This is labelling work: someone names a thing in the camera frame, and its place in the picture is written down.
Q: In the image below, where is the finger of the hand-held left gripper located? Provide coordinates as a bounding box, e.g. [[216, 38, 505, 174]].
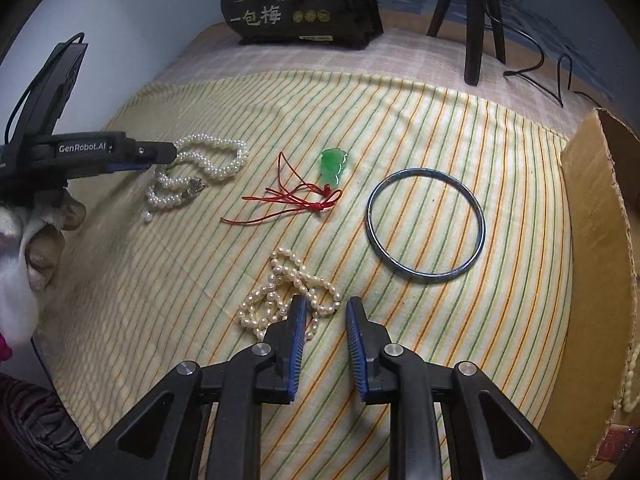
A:
[[106, 140, 179, 174]]

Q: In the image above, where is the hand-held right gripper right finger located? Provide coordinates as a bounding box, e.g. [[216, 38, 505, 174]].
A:
[[346, 296, 581, 480]]

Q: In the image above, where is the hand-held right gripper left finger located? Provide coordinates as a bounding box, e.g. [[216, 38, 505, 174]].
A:
[[65, 294, 308, 480]]

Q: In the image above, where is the oval cream pearl necklace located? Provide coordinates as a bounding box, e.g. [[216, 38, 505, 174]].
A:
[[239, 247, 343, 342]]

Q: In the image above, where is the round white pearl necklace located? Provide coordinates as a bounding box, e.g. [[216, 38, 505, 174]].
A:
[[145, 132, 250, 225]]

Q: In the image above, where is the blue bangle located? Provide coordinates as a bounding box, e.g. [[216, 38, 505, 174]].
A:
[[366, 167, 487, 285]]

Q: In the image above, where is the green jade pendant red cord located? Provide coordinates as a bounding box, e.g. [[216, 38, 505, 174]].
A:
[[221, 147, 351, 224]]

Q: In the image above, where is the cardboard box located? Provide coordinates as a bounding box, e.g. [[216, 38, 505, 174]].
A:
[[559, 107, 640, 480]]

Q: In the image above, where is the person's left forearm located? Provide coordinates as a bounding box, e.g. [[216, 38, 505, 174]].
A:
[[0, 202, 48, 351]]

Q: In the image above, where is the person's left hand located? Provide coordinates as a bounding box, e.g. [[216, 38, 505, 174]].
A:
[[21, 192, 87, 292]]

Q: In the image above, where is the black snack bag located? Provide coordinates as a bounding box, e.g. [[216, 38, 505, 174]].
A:
[[220, 0, 385, 51]]

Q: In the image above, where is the beige plaid sheet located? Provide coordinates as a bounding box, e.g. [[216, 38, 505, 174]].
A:
[[152, 22, 601, 131]]

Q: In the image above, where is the dark striped cloth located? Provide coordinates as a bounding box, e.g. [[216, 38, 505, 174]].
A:
[[0, 374, 88, 480]]

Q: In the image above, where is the black tripod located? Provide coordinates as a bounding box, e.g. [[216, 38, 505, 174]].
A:
[[426, 0, 507, 86]]

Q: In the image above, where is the blue patterned blanket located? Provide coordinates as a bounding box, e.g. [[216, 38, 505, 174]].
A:
[[357, 0, 631, 106]]

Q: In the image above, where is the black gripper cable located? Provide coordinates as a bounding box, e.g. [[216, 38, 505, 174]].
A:
[[2, 32, 86, 143]]

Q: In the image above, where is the black light cable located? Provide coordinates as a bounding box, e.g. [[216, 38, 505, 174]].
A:
[[502, 25, 591, 108]]

